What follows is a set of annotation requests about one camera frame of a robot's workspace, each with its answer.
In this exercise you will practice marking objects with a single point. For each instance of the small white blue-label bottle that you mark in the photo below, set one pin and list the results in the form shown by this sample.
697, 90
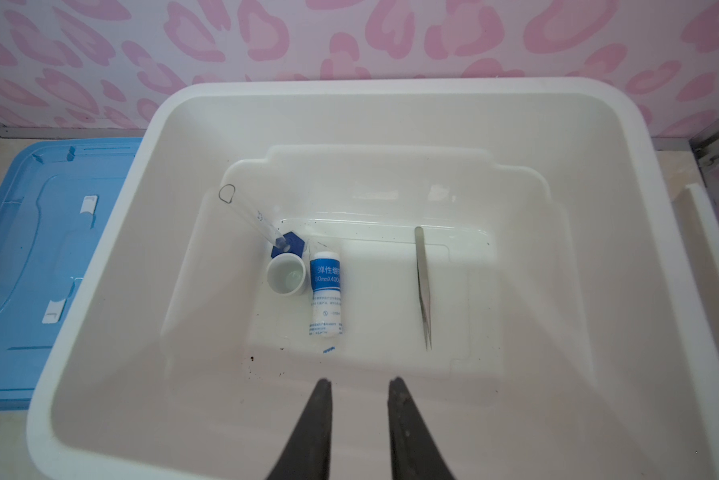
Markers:
325, 270

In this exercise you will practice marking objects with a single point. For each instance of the metal tweezers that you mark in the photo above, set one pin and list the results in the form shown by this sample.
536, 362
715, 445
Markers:
423, 282

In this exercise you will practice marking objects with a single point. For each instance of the blue hexagonal cap needle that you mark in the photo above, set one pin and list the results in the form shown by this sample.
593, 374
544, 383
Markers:
281, 243

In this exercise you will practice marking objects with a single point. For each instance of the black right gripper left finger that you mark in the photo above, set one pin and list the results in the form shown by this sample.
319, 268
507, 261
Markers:
307, 454

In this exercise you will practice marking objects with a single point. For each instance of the small white round cup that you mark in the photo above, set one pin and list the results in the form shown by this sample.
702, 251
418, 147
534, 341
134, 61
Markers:
287, 274

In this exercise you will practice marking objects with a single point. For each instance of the blue plastic bin lid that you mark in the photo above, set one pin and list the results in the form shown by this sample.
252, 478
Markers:
55, 202

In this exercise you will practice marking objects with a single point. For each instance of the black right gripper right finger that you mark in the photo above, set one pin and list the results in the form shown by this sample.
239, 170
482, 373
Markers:
414, 454

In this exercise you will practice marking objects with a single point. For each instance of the white plastic storage bin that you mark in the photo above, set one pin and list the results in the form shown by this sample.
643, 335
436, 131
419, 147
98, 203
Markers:
568, 340

